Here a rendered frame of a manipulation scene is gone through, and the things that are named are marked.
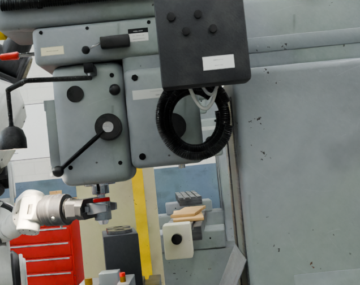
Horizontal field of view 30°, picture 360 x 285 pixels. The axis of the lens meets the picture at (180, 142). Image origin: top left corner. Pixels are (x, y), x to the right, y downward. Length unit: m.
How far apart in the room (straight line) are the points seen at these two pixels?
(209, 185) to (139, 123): 9.15
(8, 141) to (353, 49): 0.93
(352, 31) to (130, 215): 2.06
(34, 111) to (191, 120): 9.43
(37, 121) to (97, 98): 9.33
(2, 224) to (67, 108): 0.52
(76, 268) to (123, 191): 2.97
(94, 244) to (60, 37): 2.00
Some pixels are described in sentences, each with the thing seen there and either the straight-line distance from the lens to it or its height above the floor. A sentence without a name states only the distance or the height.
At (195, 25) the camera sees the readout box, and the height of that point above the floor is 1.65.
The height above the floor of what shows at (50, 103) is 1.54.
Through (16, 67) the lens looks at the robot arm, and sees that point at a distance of 2.27.
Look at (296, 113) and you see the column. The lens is 1.65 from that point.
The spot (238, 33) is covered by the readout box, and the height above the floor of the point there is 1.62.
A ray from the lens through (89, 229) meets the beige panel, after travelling 3.62.
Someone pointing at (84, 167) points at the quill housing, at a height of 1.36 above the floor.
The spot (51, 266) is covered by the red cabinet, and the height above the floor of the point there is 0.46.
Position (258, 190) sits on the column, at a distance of 1.63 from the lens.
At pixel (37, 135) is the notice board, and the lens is 11.08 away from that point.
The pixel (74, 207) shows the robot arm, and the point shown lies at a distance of 1.84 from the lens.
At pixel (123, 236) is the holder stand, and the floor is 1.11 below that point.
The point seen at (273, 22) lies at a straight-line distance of 1.79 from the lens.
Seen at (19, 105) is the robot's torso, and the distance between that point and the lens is 2.20.
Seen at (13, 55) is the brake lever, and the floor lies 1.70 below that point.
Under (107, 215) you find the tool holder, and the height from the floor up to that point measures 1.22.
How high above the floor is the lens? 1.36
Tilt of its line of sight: 1 degrees up
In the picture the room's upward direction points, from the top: 6 degrees counter-clockwise
